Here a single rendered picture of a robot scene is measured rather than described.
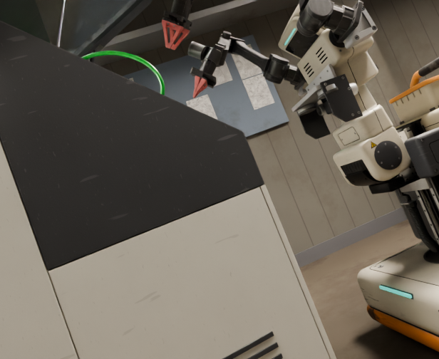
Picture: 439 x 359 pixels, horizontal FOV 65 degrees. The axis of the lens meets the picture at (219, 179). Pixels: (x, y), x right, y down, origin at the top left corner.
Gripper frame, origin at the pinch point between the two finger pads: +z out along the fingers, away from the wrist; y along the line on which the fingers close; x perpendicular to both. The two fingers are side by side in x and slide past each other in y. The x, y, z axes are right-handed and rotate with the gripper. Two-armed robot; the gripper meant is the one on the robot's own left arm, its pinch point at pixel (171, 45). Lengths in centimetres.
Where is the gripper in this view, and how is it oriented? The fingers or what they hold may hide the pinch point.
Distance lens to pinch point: 121.3
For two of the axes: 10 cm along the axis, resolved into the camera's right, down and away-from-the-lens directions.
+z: -3.1, 9.0, 3.0
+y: -1.9, 2.5, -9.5
